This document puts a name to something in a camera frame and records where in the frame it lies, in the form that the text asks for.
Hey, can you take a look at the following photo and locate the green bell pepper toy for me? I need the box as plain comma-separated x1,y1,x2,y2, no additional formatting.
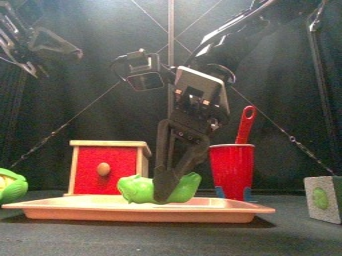
117,171,203,205

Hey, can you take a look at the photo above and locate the red utensil handle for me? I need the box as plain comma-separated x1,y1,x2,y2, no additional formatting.
234,105,260,145

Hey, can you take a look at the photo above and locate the toy corn in green husk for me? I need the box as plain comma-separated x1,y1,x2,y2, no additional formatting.
0,167,30,205

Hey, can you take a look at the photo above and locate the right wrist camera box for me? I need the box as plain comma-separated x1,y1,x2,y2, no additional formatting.
110,48,167,92

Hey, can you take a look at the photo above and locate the toy sushi roll green centre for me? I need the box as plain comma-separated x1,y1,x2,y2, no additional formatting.
304,175,342,225

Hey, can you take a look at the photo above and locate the vertical metal frame pole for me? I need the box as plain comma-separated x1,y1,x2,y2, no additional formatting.
167,0,177,118

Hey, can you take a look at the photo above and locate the red plastic cup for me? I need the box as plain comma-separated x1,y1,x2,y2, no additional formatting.
207,143,257,202

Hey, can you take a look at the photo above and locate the pink plastic tray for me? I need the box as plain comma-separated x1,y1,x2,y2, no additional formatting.
0,194,277,224

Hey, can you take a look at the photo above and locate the black frame side post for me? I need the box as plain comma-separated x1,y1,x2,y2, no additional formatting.
305,0,342,176

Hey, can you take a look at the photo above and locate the red wooden drawer box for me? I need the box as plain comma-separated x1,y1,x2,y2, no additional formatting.
63,139,154,197

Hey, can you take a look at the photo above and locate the diagonal frame brace wire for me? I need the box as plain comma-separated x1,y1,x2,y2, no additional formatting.
8,0,226,169
130,0,337,175

